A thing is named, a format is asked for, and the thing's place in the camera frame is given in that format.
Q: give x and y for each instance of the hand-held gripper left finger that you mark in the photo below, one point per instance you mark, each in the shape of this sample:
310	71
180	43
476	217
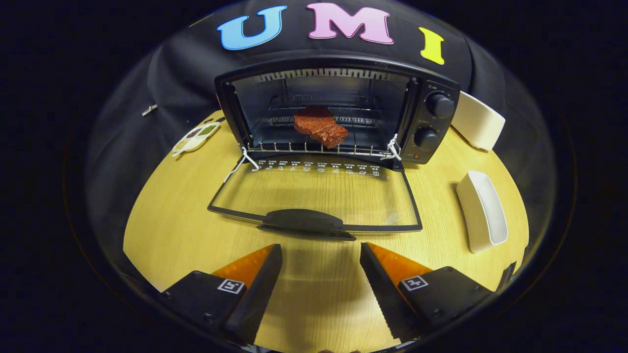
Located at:
257	299

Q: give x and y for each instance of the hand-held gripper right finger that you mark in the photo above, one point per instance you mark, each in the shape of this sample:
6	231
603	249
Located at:
382	294

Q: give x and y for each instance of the brown grilled meat piece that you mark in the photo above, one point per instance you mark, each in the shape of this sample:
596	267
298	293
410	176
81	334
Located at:
321	127

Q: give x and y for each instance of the black toaster oven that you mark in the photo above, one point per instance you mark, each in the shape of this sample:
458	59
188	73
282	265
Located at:
419	115

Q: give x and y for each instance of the white toaster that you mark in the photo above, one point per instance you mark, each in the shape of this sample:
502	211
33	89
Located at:
478	122

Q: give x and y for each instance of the white rectangular tray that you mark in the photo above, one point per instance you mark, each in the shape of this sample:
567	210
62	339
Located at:
478	215

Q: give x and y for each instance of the white divided spice dish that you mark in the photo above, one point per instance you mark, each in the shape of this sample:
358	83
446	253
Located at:
196	137

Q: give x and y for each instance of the white cloth clip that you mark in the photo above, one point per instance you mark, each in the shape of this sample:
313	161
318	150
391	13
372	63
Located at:
149	110

